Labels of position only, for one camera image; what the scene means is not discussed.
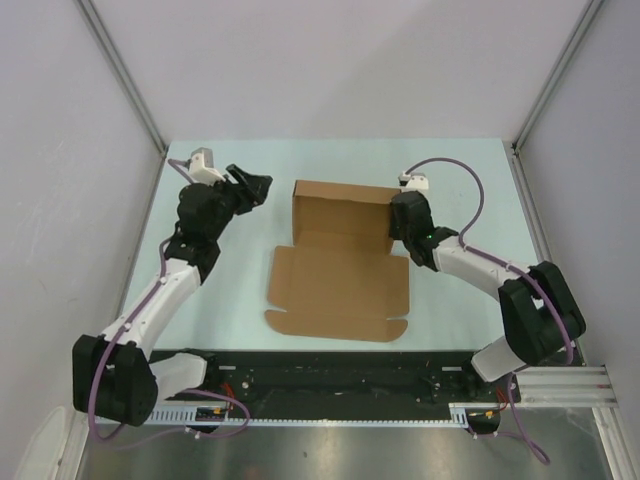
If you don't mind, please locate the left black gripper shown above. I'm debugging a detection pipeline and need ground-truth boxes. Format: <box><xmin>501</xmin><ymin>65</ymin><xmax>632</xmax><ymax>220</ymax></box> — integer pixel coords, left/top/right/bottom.
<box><xmin>203</xmin><ymin>165</ymin><xmax>272</xmax><ymax>241</ymax></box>

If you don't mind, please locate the brown cardboard box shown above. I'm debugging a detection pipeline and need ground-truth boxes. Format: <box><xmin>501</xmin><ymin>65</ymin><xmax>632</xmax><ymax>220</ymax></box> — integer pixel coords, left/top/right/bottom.
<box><xmin>265</xmin><ymin>180</ymin><xmax>410</xmax><ymax>343</ymax></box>

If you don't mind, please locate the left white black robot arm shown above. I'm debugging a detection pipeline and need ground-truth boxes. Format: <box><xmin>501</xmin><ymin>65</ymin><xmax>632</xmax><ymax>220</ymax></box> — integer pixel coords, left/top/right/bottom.
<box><xmin>72</xmin><ymin>160</ymin><xmax>273</xmax><ymax>426</ymax></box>

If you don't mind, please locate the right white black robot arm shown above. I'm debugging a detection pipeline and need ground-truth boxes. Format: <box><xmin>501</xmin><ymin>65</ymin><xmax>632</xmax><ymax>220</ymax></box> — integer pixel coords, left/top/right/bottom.
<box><xmin>389</xmin><ymin>191</ymin><xmax>586</xmax><ymax>401</ymax></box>

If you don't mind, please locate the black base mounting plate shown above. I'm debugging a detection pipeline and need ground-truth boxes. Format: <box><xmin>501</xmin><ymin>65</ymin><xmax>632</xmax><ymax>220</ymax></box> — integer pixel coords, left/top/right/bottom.
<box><xmin>183</xmin><ymin>348</ymin><xmax>520</xmax><ymax>404</ymax></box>

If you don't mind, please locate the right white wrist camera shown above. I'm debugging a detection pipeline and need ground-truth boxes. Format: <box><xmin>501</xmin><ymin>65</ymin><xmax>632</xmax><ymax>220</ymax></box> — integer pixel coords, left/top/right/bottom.
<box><xmin>398</xmin><ymin>172</ymin><xmax>429</xmax><ymax>194</ymax></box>

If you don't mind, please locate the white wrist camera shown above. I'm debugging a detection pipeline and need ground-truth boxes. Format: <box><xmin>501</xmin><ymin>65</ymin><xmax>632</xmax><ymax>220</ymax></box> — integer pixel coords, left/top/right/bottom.
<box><xmin>188</xmin><ymin>147</ymin><xmax>225</xmax><ymax>185</ymax></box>
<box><xmin>398</xmin><ymin>172</ymin><xmax>429</xmax><ymax>194</ymax></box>

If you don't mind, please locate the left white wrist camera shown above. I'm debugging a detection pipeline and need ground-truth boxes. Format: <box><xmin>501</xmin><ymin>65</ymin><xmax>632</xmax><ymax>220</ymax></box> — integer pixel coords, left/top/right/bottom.
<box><xmin>188</xmin><ymin>147</ymin><xmax>225</xmax><ymax>185</ymax></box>

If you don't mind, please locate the grey slotted cable duct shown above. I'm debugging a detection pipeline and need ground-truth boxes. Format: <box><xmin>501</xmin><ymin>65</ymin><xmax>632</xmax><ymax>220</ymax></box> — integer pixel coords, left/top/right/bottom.
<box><xmin>144</xmin><ymin>403</ymin><xmax>506</xmax><ymax>429</ymax></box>

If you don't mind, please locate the aluminium front rail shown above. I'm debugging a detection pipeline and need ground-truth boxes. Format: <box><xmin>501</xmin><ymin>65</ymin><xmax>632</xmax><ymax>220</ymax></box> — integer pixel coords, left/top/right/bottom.
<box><xmin>516</xmin><ymin>366</ymin><xmax>617</xmax><ymax>408</ymax></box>

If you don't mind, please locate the left aluminium frame post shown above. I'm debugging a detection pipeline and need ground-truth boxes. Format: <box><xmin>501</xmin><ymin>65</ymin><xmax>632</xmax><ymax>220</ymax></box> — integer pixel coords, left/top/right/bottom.
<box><xmin>74</xmin><ymin>0</ymin><xmax>168</xmax><ymax>157</ymax></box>

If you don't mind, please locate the aluminium frame post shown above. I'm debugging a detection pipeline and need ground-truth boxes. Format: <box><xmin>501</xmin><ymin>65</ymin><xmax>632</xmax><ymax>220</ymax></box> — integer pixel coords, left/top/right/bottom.
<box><xmin>511</xmin><ymin>0</ymin><xmax>608</xmax><ymax>154</ymax></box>
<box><xmin>74</xmin><ymin>0</ymin><xmax>168</xmax><ymax>157</ymax></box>

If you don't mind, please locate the right aluminium frame post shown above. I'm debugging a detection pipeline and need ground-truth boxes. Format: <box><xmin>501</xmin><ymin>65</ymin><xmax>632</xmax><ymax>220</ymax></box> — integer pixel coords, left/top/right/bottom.
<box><xmin>511</xmin><ymin>0</ymin><xmax>608</xmax><ymax>154</ymax></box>

